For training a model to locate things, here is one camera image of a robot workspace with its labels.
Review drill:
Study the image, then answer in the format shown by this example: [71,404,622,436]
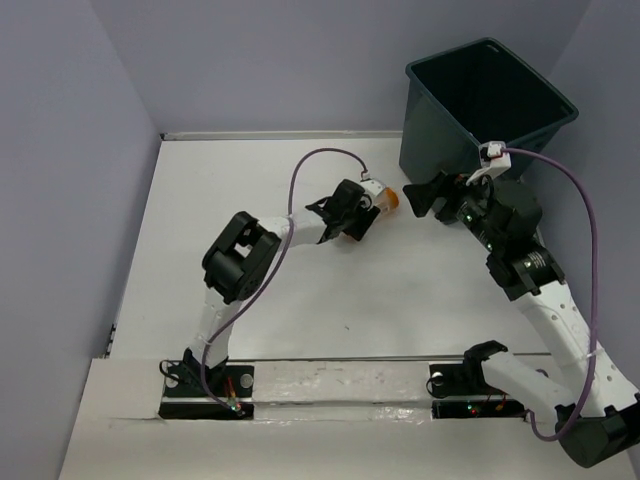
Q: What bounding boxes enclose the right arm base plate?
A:
[425,363,525,420]

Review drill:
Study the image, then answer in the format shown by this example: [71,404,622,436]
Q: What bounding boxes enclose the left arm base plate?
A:
[158,360,255,421]

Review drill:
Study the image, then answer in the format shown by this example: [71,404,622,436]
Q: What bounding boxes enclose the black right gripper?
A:
[402,167,503,252]

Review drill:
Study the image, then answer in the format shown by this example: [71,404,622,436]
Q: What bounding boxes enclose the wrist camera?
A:
[466,141,512,186]
[359,172,387,204]

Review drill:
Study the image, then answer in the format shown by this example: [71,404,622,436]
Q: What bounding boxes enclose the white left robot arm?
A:
[183,179,388,395]

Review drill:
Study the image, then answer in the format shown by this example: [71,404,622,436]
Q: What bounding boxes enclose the orange label bottle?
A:
[373,187,399,215]

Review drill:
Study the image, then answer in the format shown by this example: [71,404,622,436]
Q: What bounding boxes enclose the dark green plastic bin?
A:
[399,37,579,184]

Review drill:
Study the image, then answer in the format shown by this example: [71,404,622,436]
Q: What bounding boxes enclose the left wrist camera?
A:
[359,172,387,204]

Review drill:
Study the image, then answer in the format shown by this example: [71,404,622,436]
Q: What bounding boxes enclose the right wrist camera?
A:
[466,141,512,186]

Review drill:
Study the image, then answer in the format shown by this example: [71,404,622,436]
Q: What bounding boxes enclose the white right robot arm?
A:
[403,173,639,468]

